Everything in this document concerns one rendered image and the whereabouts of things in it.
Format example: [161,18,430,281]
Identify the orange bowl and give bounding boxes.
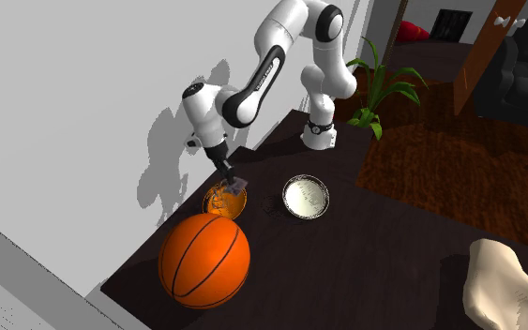
[202,179,249,221]

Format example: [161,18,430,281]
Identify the orange basketball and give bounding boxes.
[158,212,252,311]

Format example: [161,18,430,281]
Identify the cream sculpted figure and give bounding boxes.
[461,237,528,330]

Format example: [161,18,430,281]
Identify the black sofa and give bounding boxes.
[473,10,528,135]

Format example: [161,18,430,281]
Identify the brown wooden door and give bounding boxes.
[453,0,528,117]

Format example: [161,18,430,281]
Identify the green potted plant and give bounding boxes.
[345,36,430,142]

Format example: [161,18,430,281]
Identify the red cushion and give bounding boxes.
[395,20,430,44]

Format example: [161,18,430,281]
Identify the dark wooden table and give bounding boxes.
[99,108,528,330]

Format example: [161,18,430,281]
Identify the black wall picture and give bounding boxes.
[429,8,474,42]

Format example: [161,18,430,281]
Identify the white bowl with silver rim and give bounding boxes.
[281,173,331,221]

